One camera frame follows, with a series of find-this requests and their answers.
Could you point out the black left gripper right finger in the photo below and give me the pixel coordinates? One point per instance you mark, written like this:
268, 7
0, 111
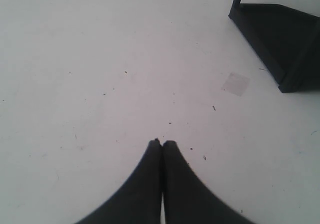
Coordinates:
186, 198

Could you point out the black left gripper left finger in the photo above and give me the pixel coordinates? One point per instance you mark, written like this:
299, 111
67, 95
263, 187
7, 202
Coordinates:
139, 199

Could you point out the black two-tier shelf rack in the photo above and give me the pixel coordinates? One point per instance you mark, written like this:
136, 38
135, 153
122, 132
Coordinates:
286, 40

